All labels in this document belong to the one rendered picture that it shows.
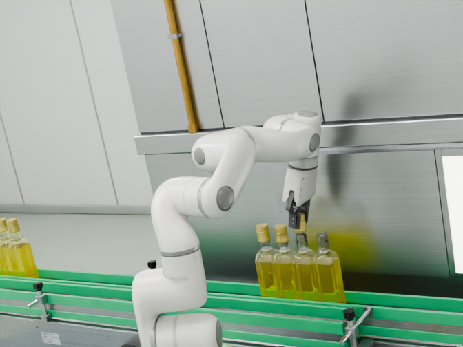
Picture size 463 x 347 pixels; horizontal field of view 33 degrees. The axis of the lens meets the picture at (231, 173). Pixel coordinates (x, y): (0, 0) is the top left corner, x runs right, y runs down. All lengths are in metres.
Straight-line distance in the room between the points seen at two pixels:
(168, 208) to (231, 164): 0.16
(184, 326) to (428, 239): 0.71
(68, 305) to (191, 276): 0.94
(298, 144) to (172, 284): 0.44
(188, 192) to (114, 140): 5.02
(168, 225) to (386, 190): 0.67
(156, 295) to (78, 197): 5.49
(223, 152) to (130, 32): 0.86
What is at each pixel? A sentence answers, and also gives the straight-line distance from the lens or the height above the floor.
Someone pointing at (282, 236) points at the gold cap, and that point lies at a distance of 2.06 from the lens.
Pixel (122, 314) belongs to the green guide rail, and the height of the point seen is 0.92.
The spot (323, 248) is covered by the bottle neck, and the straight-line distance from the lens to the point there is 2.02.
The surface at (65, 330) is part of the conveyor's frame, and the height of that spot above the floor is 0.86.
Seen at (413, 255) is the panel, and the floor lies 1.04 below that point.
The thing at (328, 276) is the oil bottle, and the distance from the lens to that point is 2.03.
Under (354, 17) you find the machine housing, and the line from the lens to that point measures 1.99.
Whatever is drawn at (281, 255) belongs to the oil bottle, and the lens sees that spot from 2.07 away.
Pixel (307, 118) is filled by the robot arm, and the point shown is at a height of 1.45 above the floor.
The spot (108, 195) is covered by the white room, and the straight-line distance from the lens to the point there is 6.84.
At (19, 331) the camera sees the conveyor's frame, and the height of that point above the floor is 0.83.
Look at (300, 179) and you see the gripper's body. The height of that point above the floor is 1.30.
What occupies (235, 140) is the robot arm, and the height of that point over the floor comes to 1.49.
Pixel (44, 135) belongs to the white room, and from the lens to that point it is 7.15.
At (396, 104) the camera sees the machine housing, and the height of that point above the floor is 1.43.
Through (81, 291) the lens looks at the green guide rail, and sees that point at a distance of 2.54.
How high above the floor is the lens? 1.83
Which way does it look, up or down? 14 degrees down
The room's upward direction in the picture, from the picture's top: 11 degrees counter-clockwise
